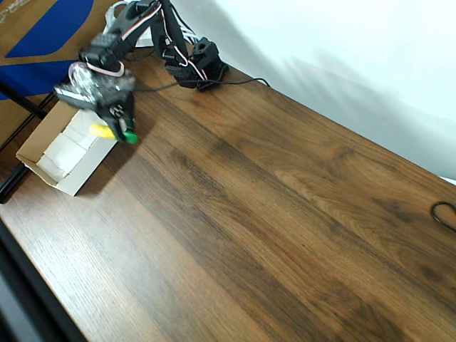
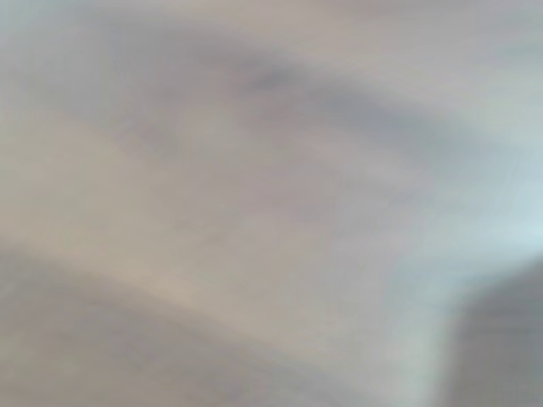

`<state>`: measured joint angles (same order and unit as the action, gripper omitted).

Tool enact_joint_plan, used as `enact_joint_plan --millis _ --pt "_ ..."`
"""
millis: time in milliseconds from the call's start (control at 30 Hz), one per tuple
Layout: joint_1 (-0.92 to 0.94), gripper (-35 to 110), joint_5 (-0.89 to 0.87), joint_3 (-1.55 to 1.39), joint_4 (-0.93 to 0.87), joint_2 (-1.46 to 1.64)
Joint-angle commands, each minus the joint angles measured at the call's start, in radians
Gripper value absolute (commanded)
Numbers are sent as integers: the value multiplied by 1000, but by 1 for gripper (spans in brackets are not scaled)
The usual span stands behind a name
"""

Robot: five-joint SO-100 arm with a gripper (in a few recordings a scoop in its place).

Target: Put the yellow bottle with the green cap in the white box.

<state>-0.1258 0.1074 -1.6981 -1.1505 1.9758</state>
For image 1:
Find yellow bottle with green cap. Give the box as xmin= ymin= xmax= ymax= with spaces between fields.
xmin=88 ymin=123 xmax=140 ymax=145

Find open white cardboard box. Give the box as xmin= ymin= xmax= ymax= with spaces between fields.
xmin=15 ymin=101 xmax=119 ymax=198

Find black vertical pole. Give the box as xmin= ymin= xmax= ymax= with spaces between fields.
xmin=0 ymin=80 xmax=48 ymax=119

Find large brown blue-printed carton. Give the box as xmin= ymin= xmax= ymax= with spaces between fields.
xmin=0 ymin=0 xmax=95 ymax=150

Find black bar base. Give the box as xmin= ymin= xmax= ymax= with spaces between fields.
xmin=0 ymin=162 xmax=30 ymax=204

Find tape-wrapped wrist camera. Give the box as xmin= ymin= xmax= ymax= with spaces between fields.
xmin=53 ymin=61 xmax=137 ymax=108

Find black camera cable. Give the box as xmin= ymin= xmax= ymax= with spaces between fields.
xmin=133 ymin=77 xmax=272 ymax=93

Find black cable loop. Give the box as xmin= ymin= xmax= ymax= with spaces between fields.
xmin=431 ymin=202 xmax=456 ymax=233

